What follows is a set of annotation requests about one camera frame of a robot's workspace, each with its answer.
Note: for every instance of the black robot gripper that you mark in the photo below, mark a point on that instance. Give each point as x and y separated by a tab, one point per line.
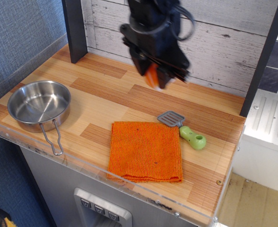
157	43

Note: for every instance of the orange salmon sushi toy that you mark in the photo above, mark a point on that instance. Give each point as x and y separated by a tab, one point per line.
151	78

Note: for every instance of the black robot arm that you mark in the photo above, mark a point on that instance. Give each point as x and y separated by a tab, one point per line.
153	10

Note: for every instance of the orange folded towel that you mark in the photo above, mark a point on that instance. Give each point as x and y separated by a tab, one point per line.
145	152

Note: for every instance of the stainless steel pot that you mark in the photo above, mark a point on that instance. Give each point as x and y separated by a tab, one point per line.
41	106

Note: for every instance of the clear acrylic edge guard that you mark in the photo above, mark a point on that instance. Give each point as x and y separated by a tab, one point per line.
193	203

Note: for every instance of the white ridged appliance top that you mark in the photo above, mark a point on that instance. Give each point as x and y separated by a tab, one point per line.
262	120

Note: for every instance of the silver dispenser panel with buttons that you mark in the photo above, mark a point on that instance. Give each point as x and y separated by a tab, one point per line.
95	211

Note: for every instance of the yellow object at corner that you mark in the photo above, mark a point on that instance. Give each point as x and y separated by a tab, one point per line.
1	222

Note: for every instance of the grey spatula green handle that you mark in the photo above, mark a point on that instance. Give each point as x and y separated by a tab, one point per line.
173	119

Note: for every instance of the dark grey left post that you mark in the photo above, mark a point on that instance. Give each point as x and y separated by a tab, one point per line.
75	29

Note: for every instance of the dark grey post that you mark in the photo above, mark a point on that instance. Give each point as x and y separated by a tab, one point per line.
75	29
262	63

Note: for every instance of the dark grey right post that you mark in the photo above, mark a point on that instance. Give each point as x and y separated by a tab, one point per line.
262	63

